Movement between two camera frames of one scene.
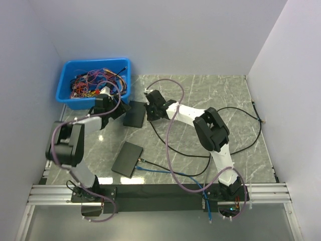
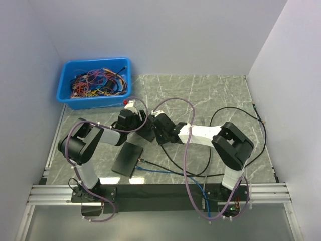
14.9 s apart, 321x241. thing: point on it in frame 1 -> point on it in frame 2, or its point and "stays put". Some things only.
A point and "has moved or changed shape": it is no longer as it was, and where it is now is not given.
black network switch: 128,159 stays put
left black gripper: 121,111 -> 137,116
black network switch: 134,116 has moved or changed shape
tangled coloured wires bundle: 91,82 stays put
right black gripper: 150,117 -> 160,140
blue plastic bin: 72,68 stays put
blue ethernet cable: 210,219 stays put
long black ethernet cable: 238,109 -> 259,120
